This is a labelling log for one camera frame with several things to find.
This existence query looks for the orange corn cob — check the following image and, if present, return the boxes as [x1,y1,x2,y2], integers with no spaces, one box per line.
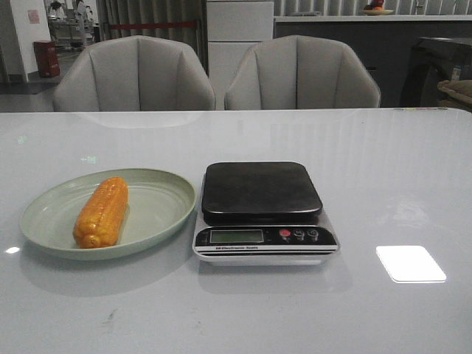
[73,176,128,249]

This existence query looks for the black silver kitchen scale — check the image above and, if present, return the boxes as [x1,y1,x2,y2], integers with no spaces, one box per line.
[192,162,341,266]

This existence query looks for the grey upholstered chair right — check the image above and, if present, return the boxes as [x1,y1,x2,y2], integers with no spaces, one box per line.
[224,35,381,111]

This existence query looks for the grey upholstered chair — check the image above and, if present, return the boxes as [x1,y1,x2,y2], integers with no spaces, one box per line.
[224,35,381,111]
[52,35,215,112]

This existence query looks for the pale green round plate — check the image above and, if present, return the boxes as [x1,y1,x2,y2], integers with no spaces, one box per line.
[19,168,197,261]

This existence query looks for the grey upholstered chair left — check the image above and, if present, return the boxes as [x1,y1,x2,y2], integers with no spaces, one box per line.
[52,35,215,112]

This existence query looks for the white drawer cabinet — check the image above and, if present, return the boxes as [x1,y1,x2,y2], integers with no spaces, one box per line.
[206,1,274,110]

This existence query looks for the dark grey counter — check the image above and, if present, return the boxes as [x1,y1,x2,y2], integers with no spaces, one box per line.
[274,15,471,107]

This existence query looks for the red bin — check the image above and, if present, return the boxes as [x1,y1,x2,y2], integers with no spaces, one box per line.
[33,41,60,77]

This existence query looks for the fruit bowl on counter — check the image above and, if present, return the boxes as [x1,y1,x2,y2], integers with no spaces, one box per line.
[361,0,394,15]

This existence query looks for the beige cushion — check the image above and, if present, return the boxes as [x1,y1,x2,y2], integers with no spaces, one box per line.
[437,80,472,112]

